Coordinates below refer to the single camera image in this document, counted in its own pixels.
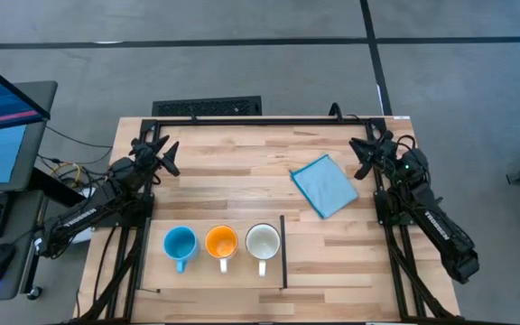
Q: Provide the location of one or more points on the grey computer cart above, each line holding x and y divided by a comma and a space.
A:
21, 234

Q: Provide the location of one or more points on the white mug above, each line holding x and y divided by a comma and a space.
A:
262, 241

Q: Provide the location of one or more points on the yellow mug orange inside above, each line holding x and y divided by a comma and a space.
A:
221, 241

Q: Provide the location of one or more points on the black table frame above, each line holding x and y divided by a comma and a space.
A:
264, 122

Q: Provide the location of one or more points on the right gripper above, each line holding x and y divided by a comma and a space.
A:
382, 151

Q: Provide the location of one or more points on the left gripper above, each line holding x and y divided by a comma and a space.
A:
145, 155

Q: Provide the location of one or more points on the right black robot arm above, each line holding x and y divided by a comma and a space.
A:
436, 221

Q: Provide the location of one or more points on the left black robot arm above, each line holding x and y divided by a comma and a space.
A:
88, 212

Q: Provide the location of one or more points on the blue mug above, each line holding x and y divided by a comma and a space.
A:
181, 244

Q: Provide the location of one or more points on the blue folded cloth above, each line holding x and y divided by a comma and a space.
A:
325, 185

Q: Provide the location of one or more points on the black cart caster wheel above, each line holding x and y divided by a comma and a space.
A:
34, 293

